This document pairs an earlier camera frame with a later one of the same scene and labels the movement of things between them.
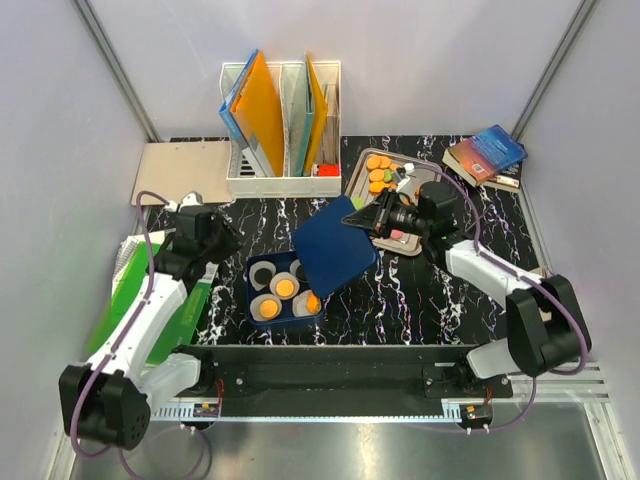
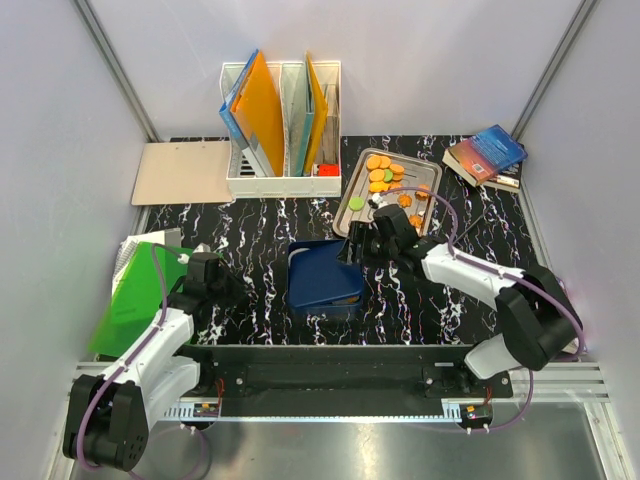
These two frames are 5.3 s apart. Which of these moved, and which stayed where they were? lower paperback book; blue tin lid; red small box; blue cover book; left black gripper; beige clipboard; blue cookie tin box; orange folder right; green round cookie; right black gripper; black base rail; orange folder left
Moved: blue cookie tin box; left black gripper; blue tin lid; right black gripper
Stayed: orange folder left; orange folder right; green round cookie; blue cover book; lower paperback book; beige clipboard; black base rail; red small box
